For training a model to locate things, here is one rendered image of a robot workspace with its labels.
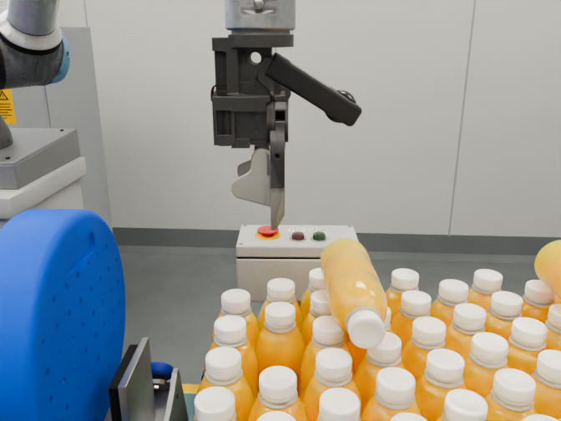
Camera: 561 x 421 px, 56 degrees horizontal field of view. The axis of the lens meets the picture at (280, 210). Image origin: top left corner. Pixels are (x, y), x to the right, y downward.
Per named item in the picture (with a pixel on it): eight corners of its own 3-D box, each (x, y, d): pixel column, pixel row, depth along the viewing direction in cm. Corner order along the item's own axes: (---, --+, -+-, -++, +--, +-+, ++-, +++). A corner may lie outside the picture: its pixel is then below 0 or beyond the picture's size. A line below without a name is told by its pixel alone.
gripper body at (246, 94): (222, 139, 64) (218, 34, 60) (292, 139, 64) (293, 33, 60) (214, 152, 57) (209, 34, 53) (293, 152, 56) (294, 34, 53)
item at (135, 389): (138, 416, 71) (130, 337, 67) (156, 416, 71) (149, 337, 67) (115, 474, 62) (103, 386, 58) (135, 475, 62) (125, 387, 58)
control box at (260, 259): (242, 275, 96) (240, 222, 93) (351, 276, 96) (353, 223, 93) (237, 301, 87) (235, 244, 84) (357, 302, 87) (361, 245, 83)
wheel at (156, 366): (139, 358, 74) (137, 372, 73) (171, 359, 74) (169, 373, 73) (146, 368, 78) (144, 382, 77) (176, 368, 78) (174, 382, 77)
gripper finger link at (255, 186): (233, 229, 60) (232, 149, 60) (284, 229, 60) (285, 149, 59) (229, 232, 57) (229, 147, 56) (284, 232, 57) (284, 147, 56)
